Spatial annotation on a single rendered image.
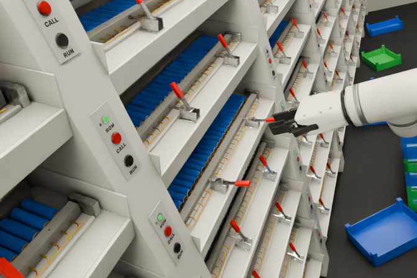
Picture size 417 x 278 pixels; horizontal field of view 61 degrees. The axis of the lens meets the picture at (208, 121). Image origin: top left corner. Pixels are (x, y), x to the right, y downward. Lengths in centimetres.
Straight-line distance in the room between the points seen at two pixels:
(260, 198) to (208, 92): 40
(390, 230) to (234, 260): 108
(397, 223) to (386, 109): 125
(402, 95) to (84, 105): 54
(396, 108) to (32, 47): 60
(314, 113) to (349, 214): 129
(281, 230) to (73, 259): 84
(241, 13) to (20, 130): 77
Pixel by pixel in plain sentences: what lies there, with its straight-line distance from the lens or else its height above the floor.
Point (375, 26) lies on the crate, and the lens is 422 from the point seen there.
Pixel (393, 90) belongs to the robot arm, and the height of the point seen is 108.
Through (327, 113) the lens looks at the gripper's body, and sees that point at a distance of 75.
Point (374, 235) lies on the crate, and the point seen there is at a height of 0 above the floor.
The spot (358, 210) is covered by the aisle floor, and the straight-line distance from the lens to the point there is 201.
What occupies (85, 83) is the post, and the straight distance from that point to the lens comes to 53.
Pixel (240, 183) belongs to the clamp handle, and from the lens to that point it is 83.
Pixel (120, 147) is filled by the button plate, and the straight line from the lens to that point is 56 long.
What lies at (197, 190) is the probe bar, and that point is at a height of 95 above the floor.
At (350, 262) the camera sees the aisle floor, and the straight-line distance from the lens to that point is 181.
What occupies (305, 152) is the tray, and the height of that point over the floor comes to 51.
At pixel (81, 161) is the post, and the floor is 121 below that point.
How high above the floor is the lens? 143
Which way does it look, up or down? 26 degrees down
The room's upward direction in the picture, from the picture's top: 22 degrees counter-clockwise
